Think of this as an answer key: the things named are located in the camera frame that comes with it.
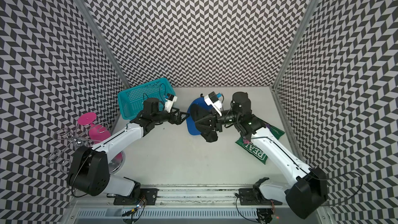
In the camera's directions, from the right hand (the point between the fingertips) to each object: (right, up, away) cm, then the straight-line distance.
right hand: (197, 125), depth 61 cm
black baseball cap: (0, +5, +4) cm, 6 cm away
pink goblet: (-43, -4, +4) cm, 44 cm away
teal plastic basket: (-51, +10, +49) cm, 71 cm away
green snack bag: (+27, -15, +25) cm, 40 cm away
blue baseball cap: (-5, -2, +20) cm, 20 cm away
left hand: (-9, +3, +22) cm, 24 cm away
